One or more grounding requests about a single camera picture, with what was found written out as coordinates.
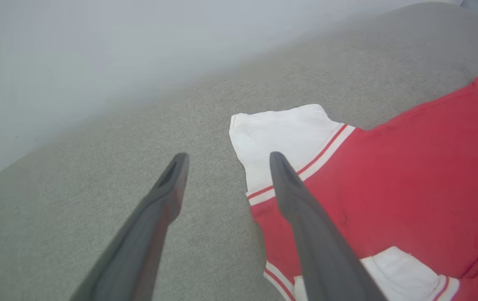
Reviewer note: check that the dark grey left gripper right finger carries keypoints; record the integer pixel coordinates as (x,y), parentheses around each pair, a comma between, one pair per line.
(322,255)

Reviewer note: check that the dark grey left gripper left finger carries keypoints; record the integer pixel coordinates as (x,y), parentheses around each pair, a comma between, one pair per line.
(138,251)

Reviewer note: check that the red and white garment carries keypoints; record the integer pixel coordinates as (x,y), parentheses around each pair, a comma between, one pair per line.
(410,179)

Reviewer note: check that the grey fabric sofa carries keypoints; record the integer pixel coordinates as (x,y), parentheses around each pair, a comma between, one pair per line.
(138,138)

